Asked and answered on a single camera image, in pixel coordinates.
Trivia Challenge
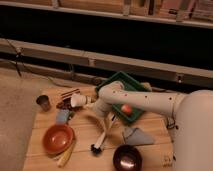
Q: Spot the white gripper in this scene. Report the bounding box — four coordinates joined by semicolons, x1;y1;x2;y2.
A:
93;100;116;130

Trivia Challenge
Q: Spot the white handled black dish brush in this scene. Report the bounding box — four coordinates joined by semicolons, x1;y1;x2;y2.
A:
90;128;111;155

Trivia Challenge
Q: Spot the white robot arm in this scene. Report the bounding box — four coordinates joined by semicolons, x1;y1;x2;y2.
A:
93;81;213;171

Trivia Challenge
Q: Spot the dark purple bowl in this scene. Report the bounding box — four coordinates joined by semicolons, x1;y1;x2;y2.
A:
113;145;143;171

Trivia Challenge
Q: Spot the orange bowl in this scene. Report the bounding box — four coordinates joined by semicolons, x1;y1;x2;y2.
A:
42;124;74;155

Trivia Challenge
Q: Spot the red apple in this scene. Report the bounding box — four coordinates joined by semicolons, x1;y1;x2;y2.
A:
121;104;132;115

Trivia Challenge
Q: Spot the green tray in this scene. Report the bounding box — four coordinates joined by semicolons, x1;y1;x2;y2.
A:
95;71;148;125

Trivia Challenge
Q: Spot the grey folded cloth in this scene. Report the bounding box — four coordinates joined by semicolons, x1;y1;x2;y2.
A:
122;127;155;146

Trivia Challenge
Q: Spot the white paper cup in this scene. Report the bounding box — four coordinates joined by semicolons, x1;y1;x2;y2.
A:
70;93;92;108

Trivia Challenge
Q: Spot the blue sponge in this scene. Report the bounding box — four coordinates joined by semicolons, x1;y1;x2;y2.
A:
56;110;70;124

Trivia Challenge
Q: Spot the yellow banana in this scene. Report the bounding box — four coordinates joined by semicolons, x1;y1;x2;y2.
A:
57;141;76;167

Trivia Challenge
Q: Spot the dark metal cup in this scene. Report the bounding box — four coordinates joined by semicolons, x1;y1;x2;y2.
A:
36;95;51;112

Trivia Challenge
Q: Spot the black cable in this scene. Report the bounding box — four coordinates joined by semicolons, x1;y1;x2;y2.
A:
165;116;179;132

